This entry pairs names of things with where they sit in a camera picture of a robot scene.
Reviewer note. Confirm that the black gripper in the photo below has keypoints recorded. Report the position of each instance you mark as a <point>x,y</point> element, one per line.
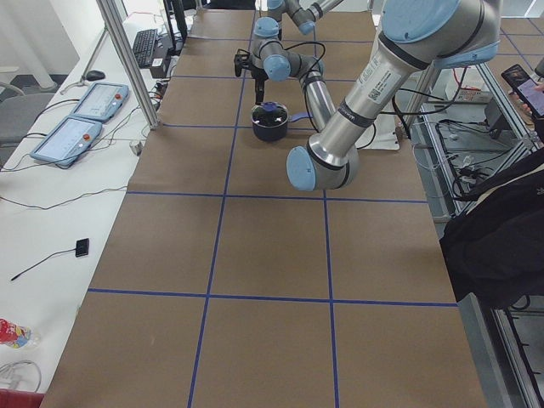
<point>257,76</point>

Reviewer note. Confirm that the glass pot lid blue knob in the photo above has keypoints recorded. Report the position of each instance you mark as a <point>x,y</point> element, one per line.
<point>269,114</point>

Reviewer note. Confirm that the dark blue saucepan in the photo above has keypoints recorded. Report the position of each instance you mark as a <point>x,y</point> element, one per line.
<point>274,134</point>

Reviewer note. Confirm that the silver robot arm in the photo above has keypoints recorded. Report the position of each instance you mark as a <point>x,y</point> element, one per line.
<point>413,36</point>
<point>303,18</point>

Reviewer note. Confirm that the black keyboard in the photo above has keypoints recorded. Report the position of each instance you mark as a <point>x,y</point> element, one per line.
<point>144,47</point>

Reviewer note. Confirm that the upper teach pendant tablet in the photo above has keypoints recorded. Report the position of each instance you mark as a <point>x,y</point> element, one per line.
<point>101,101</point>

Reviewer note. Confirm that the teach pendant tablet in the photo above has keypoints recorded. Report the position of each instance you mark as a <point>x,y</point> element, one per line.
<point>72,137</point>
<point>101,101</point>

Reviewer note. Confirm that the black computer mouse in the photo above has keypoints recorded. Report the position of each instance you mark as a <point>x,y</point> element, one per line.
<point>95,75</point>

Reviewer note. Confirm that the lower teach pendant tablet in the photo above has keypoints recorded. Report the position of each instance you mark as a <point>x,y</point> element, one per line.
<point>72,137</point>

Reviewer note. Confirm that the small black device on table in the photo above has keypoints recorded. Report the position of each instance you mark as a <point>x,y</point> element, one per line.
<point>82,247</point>

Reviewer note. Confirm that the black smartphone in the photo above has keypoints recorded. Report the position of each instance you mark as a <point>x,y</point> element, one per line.
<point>524,86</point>

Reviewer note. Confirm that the plastic drink bottle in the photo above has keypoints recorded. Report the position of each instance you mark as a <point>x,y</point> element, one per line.
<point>18,337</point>

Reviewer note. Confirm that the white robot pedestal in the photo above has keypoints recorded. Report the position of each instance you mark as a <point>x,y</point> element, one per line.
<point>381,134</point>

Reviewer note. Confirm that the aluminium frame post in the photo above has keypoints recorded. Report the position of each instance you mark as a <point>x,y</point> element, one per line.
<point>114,25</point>

